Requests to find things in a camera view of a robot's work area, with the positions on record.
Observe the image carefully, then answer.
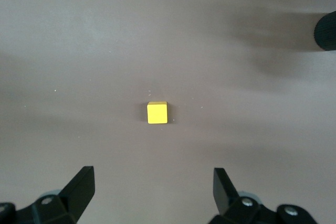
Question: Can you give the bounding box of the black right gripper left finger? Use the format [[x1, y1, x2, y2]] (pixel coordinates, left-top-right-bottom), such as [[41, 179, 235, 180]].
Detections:
[[0, 166, 95, 224]]

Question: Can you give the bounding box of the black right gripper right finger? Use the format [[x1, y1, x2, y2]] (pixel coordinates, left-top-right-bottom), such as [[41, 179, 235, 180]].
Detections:
[[207, 167, 320, 224]]

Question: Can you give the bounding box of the yellow cube block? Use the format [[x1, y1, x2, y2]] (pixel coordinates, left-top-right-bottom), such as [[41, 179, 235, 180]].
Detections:
[[146, 101, 168, 125]]

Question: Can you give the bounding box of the black ribbed padded cylinder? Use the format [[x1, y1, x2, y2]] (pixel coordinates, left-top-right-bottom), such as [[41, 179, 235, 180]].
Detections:
[[314, 10, 336, 52]]

